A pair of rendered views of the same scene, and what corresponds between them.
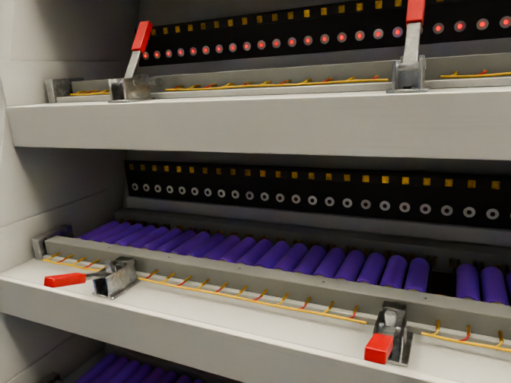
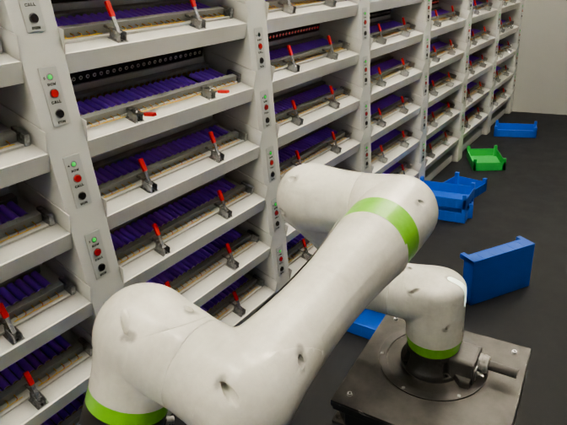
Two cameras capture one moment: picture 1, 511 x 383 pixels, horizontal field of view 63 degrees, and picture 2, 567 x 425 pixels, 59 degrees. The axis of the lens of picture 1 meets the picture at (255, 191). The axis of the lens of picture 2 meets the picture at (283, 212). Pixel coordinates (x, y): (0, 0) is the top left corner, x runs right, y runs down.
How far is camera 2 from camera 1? 130 cm
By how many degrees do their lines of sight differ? 79
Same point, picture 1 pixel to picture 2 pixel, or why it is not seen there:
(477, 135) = (216, 38)
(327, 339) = (198, 100)
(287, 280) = (178, 92)
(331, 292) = (188, 90)
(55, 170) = not seen: hidden behind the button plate
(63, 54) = not seen: hidden behind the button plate
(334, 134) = (191, 42)
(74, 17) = not seen: outside the picture
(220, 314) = (173, 109)
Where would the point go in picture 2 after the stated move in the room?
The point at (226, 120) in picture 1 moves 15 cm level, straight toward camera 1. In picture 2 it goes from (165, 43) to (223, 39)
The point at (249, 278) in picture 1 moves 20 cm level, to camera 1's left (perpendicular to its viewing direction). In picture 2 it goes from (168, 96) to (134, 114)
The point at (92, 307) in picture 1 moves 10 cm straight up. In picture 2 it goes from (140, 126) to (132, 86)
